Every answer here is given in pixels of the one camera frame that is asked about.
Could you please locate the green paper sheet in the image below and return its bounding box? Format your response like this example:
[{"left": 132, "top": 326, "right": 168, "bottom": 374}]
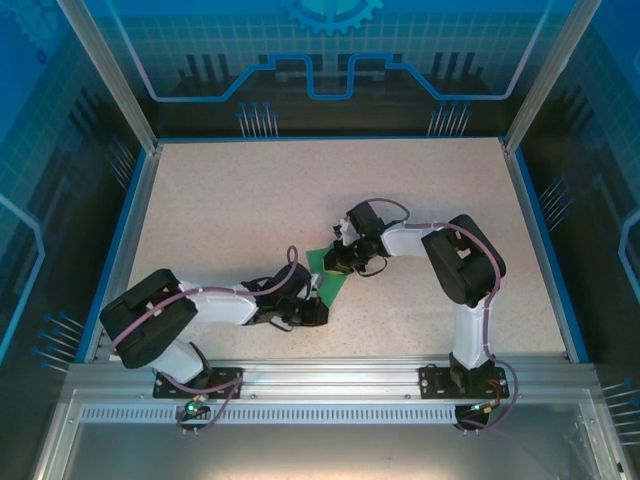
[{"left": 304, "top": 243, "right": 350, "bottom": 307}]

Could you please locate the sheet metal shelf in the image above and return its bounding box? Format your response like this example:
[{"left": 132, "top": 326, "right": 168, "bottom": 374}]
[{"left": 34, "top": 389, "right": 631, "bottom": 480}]

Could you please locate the small circuit board green LED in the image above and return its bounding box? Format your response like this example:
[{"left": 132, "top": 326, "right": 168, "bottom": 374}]
[
  {"left": 457, "top": 399, "right": 503, "bottom": 419},
  {"left": 175, "top": 394, "right": 210, "bottom": 422}
]

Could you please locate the blue table side strip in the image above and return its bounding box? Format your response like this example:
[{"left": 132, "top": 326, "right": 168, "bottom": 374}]
[
  {"left": 73, "top": 147, "right": 151, "bottom": 364},
  {"left": 514, "top": 149, "right": 594, "bottom": 364}
]

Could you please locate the long aluminium mounting rail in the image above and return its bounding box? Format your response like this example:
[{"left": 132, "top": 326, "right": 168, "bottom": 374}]
[{"left": 67, "top": 357, "right": 599, "bottom": 401}]

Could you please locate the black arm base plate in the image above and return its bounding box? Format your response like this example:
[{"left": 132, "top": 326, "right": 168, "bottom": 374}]
[
  {"left": 152, "top": 366, "right": 246, "bottom": 401},
  {"left": 418, "top": 366, "right": 511, "bottom": 401}
]

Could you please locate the slotted aluminium cable duct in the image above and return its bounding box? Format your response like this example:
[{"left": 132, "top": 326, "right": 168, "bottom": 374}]
[{"left": 79, "top": 405, "right": 501, "bottom": 426}]

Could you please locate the blue gear print enclosure panel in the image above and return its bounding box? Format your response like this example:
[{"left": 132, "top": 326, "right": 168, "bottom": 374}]
[{"left": 82, "top": 0, "right": 561, "bottom": 140}]

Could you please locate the aluminium table side rail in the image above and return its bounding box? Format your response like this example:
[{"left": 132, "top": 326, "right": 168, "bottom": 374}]
[{"left": 82, "top": 144, "right": 164, "bottom": 364}]

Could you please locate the aluminium frame post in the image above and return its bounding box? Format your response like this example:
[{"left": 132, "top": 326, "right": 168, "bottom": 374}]
[
  {"left": 501, "top": 0, "right": 604, "bottom": 157},
  {"left": 55, "top": 0, "right": 164, "bottom": 156}
]

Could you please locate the blue grid print enclosure panel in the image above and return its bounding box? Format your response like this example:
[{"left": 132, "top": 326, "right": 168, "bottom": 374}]
[
  {"left": 519, "top": 0, "right": 640, "bottom": 480},
  {"left": 0, "top": 0, "right": 151, "bottom": 480}
]

